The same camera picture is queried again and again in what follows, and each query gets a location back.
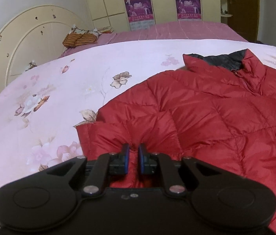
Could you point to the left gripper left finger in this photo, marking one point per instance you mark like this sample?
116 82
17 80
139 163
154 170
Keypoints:
119 161

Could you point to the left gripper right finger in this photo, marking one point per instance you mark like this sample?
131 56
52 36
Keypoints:
147 164

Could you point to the red quilted down jacket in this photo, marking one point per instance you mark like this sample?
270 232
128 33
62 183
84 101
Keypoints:
219 109

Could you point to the pink floral quilt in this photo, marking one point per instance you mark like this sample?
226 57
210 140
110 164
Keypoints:
40 110

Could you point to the floral pillow by headboard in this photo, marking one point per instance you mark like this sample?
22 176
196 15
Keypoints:
31 65

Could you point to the pink bed sheet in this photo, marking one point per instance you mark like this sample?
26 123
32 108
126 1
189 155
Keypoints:
171 30

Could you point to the cream arched headboard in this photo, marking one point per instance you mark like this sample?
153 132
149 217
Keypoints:
35 36

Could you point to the lower left purple poster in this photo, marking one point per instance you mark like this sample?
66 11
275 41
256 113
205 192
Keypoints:
139 10

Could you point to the purple poster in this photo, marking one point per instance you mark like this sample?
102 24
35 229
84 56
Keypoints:
139 10
188 9

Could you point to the lower right purple poster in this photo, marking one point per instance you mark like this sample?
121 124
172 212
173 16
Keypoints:
188 9

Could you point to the cream wardrobe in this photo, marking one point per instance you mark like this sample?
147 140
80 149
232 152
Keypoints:
112 13

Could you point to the cream corner shelf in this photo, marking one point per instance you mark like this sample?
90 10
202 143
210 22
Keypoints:
225 12

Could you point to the brown wooden door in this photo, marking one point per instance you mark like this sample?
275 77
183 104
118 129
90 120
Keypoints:
245 18

